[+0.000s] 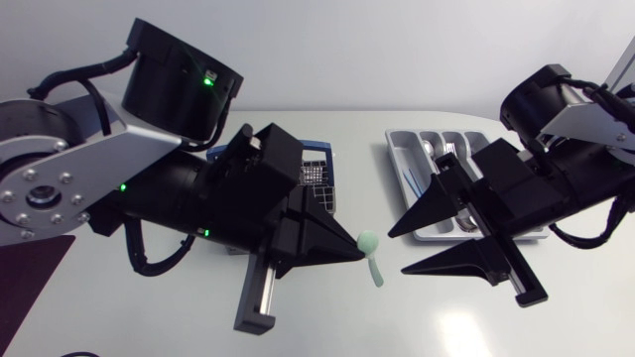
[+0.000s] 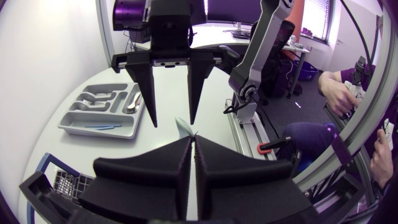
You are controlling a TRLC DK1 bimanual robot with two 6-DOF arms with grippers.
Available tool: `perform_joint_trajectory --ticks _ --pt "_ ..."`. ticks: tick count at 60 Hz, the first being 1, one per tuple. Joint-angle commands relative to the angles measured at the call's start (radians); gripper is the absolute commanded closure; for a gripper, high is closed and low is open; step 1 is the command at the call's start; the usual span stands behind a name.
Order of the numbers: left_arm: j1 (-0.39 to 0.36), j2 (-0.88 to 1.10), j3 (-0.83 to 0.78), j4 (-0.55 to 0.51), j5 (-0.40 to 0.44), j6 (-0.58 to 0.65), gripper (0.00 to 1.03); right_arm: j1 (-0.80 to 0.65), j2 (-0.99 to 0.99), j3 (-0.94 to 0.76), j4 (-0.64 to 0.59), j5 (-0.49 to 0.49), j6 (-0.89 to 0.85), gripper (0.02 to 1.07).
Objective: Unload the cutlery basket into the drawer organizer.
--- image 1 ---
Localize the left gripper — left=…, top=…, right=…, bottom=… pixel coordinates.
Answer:
left=200, top=161, right=367, bottom=336

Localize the blue plastic cutlery piece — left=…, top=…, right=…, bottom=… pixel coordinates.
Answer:
left=402, top=168, right=426, bottom=197

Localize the grey cutlery tray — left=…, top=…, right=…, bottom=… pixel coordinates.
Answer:
left=384, top=128, right=550, bottom=243

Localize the dark mat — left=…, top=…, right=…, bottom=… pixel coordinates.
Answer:
left=0, top=234, right=76, bottom=343

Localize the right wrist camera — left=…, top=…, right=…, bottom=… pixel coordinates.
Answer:
left=469, top=137, right=536, bottom=204

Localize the steel spoon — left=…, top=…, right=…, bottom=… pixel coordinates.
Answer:
left=453, top=207, right=480, bottom=234
left=421, top=139, right=440, bottom=163

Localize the pale green plastic spoon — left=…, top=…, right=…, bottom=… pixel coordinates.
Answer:
left=356, top=230, right=385, bottom=289

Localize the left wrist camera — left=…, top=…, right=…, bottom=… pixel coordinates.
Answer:
left=217, top=122, right=305, bottom=199

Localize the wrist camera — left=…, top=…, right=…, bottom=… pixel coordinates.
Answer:
left=469, top=137, right=536, bottom=204
left=217, top=122, right=305, bottom=199

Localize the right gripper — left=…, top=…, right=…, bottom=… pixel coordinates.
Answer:
left=387, top=152, right=572, bottom=308

